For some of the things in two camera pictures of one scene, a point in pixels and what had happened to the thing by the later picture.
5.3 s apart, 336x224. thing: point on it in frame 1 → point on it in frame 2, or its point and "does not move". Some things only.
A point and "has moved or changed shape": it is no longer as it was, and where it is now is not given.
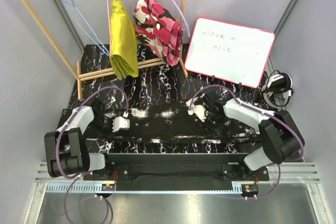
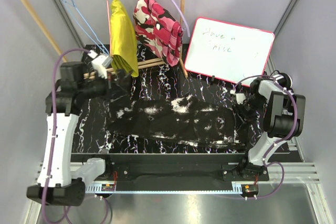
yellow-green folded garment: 124,52 does not move
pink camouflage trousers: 157,30 does not move
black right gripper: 215,129 → 246,117
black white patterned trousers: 166,124 has moved or changed shape
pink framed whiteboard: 231,52 does not move
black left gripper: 110,129 → 114,83
